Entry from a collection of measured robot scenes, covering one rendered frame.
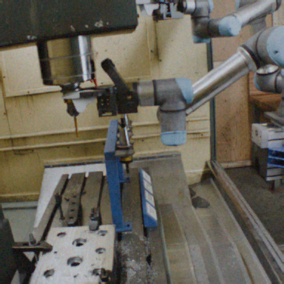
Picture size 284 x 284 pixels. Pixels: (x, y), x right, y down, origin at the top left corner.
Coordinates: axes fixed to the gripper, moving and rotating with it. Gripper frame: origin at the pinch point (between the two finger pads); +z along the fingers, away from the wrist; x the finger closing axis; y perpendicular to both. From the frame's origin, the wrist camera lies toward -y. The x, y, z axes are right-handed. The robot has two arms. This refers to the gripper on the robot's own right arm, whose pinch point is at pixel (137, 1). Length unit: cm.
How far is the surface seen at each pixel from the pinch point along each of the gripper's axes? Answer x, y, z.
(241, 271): -37, 100, -14
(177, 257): -19, 96, 3
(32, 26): -23, 8, 45
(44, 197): 73, 98, 31
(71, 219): 4, 77, 36
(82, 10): -29.5, 5.6, 34.3
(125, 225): -6, 82, 18
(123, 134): -3.9, 46.3, 13.5
